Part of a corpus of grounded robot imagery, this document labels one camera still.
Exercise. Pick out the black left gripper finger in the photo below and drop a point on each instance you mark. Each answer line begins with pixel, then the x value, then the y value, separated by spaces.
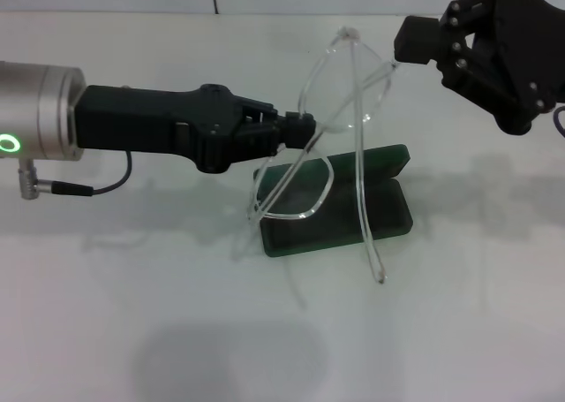
pixel 296 121
pixel 296 138

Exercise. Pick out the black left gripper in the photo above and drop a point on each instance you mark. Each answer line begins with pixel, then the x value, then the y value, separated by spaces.
pixel 145 119

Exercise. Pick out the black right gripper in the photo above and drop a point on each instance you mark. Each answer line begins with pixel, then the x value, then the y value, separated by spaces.
pixel 525 44

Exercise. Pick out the clear transparent glasses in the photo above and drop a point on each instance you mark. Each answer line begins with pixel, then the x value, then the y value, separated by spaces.
pixel 358 154

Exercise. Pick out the green glasses case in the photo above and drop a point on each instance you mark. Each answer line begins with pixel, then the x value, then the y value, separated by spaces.
pixel 388 225

